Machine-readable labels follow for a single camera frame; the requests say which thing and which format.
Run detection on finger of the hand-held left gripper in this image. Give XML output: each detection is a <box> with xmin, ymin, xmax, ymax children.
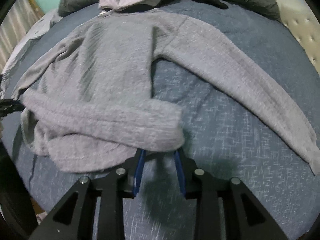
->
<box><xmin>0</xmin><ymin>99</ymin><xmax>23</xmax><ymax>108</ymax></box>
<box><xmin>0</xmin><ymin>107</ymin><xmax>26</xmax><ymax>117</ymax></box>

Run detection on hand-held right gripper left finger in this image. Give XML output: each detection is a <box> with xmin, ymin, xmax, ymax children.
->
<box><xmin>28</xmin><ymin>149</ymin><xmax>147</xmax><ymax>240</ymax></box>

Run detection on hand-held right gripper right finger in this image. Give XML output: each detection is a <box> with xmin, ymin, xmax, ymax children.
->
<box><xmin>173</xmin><ymin>149</ymin><xmax>293</xmax><ymax>240</ymax></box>

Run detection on grey knit sweater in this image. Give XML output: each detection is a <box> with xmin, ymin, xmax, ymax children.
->
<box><xmin>11</xmin><ymin>7</ymin><xmax>320</xmax><ymax>177</ymax></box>

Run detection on blue patterned bedspread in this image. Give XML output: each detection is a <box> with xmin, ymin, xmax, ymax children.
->
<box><xmin>0</xmin><ymin>0</ymin><xmax>320</xmax><ymax>240</ymax></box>

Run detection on pale striped curtain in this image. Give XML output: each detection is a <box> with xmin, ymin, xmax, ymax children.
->
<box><xmin>0</xmin><ymin>0</ymin><xmax>44</xmax><ymax>66</ymax></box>

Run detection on light blue sheet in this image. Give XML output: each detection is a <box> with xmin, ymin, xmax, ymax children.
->
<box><xmin>0</xmin><ymin>9</ymin><xmax>63</xmax><ymax>76</ymax></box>

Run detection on person's dark ribbed clothing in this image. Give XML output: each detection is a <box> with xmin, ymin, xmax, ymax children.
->
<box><xmin>0</xmin><ymin>142</ymin><xmax>39</xmax><ymax>239</ymax></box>

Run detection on white tufted headboard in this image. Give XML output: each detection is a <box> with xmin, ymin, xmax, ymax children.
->
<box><xmin>274</xmin><ymin>0</ymin><xmax>320</xmax><ymax>76</ymax></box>

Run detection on wooden window frame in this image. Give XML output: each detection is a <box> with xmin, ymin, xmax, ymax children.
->
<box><xmin>27</xmin><ymin>0</ymin><xmax>46</xmax><ymax>16</ymax></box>

